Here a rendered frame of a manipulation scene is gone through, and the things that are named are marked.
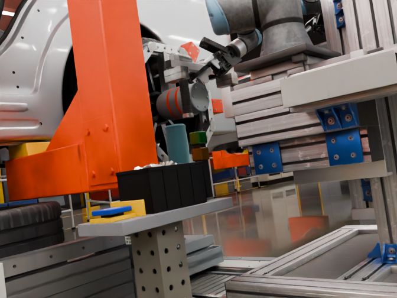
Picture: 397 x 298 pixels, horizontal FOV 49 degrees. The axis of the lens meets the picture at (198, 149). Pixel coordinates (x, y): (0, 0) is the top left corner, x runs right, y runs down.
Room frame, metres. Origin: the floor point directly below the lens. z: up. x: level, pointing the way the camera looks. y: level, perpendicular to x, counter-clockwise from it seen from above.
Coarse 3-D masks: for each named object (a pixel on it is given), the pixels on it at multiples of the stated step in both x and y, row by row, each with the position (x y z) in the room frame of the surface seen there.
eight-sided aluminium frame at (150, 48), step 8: (144, 48) 1.85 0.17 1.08; (152, 48) 1.88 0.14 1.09; (160, 48) 1.92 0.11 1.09; (168, 48) 1.96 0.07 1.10; (176, 48) 2.00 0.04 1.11; (144, 56) 1.84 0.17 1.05; (200, 80) 2.12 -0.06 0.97; (208, 88) 2.15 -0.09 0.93; (200, 112) 2.17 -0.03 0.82; (208, 112) 2.14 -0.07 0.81; (200, 120) 2.17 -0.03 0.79; (208, 120) 2.14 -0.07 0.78; (200, 128) 2.16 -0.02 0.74; (208, 128) 2.12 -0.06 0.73; (208, 136) 2.12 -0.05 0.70; (160, 152) 1.85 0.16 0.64; (160, 160) 1.86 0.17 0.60; (168, 160) 1.88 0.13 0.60; (192, 160) 2.01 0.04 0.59
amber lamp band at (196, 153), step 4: (196, 148) 1.34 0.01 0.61; (200, 148) 1.33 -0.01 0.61; (204, 148) 1.35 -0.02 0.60; (208, 148) 1.36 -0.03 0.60; (192, 152) 1.35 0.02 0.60; (196, 152) 1.34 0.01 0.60; (200, 152) 1.33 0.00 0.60; (204, 152) 1.34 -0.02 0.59; (208, 152) 1.36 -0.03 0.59; (196, 156) 1.35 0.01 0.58; (200, 156) 1.34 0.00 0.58; (204, 156) 1.34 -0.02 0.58; (208, 156) 1.36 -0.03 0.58; (196, 160) 1.35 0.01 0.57; (200, 160) 1.34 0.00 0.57
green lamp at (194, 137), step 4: (192, 132) 1.35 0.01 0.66; (196, 132) 1.34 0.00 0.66; (200, 132) 1.34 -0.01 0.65; (204, 132) 1.36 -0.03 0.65; (192, 136) 1.35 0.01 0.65; (196, 136) 1.34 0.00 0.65; (200, 136) 1.34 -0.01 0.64; (204, 136) 1.35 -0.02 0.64; (192, 140) 1.35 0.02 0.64; (196, 140) 1.34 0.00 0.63; (200, 140) 1.34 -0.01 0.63; (204, 140) 1.35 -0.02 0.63; (192, 144) 1.35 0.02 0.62; (196, 144) 1.34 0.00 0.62
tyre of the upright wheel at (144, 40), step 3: (144, 39) 1.97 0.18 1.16; (147, 39) 1.98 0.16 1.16; (150, 39) 2.00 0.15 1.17; (153, 39) 2.02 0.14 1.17; (144, 42) 1.97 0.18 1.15; (147, 42) 1.98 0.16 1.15; (156, 42) 2.03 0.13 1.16; (159, 42) 2.04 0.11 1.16; (189, 81) 2.18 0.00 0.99; (75, 87) 1.92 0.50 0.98; (75, 90) 1.90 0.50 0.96; (75, 93) 1.90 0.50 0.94; (198, 114) 2.21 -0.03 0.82; (198, 117) 2.21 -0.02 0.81; (198, 120) 2.21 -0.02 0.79; (198, 123) 2.21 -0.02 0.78; (198, 126) 2.20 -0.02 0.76; (198, 129) 2.20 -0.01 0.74
